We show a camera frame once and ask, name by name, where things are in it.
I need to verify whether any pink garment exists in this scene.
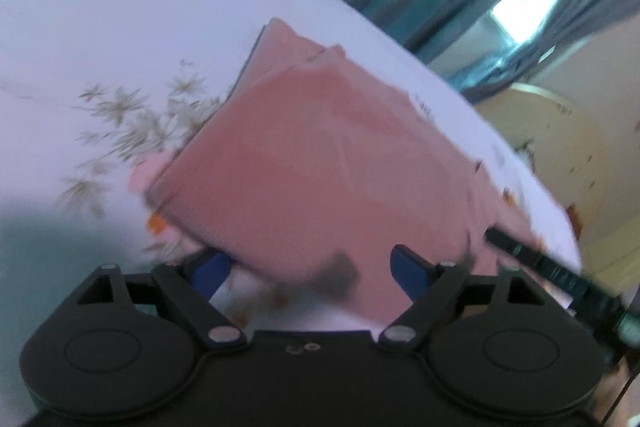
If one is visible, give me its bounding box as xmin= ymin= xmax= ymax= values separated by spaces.
xmin=145 ymin=19 xmax=538 ymax=322

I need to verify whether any cream round headboard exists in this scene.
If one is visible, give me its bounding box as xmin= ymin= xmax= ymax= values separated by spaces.
xmin=475 ymin=83 xmax=608 ymax=239

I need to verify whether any floral pink bedsheet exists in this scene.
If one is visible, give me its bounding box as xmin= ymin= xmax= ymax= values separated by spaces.
xmin=1 ymin=0 xmax=582 ymax=426

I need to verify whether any blue tied curtain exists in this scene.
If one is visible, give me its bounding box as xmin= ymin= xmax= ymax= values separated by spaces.
xmin=446 ymin=0 xmax=639 ymax=103

